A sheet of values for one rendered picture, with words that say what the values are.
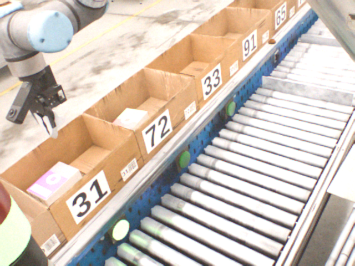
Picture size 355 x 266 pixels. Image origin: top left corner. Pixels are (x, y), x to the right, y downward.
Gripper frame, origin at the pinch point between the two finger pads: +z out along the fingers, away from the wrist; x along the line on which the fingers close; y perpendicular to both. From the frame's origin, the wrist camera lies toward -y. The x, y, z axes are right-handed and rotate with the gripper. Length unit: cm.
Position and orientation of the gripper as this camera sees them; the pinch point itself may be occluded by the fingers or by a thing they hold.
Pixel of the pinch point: (51, 136)
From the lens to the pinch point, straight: 108.2
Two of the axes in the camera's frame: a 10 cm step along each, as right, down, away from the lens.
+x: -8.3, -1.9, 5.2
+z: 1.6, 8.1, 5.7
